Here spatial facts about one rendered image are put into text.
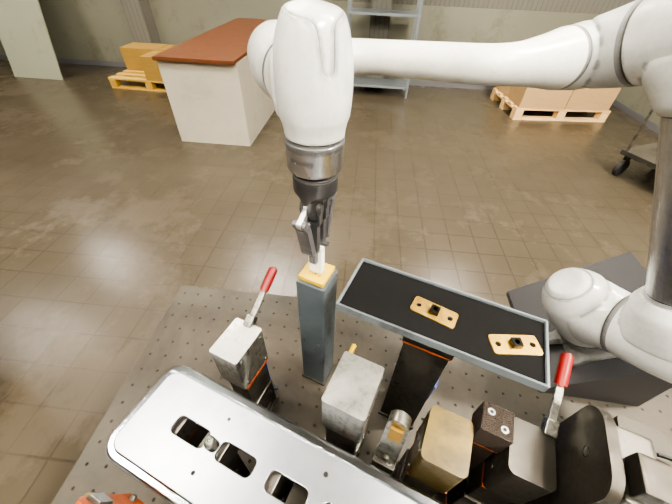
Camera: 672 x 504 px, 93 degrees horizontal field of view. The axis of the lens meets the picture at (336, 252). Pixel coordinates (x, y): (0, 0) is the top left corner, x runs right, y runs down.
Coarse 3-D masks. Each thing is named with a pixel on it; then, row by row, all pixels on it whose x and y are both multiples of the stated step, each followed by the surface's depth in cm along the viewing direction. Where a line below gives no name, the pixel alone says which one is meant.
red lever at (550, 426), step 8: (560, 360) 55; (568, 360) 54; (560, 368) 54; (568, 368) 54; (560, 376) 54; (568, 376) 53; (560, 384) 53; (560, 392) 53; (552, 400) 53; (560, 400) 53; (552, 408) 53; (544, 416) 54; (552, 416) 53; (544, 424) 53; (552, 424) 52; (544, 432) 52; (552, 432) 52
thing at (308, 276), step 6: (306, 264) 69; (324, 264) 69; (306, 270) 67; (324, 270) 67; (330, 270) 67; (300, 276) 66; (306, 276) 66; (312, 276) 66; (318, 276) 66; (324, 276) 66; (330, 276) 67; (312, 282) 65; (318, 282) 65; (324, 282) 65
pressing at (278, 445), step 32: (160, 384) 64; (192, 384) 64; (128, 416) 60; (160, 416) 60; (192, 416) 60; (224, 416) 60; (256, 416) 60; (128, 448) 56; (160, 448) 56; (192, 448) 56; (256, 448) 56; (288, 448) 57; (320, 448) 57; (160, 480) 53; (192, 480) 53; (224, 480) 53; (256, 480) 53; (320, 480) 53; (352, 480) 53; (384, 480) 53
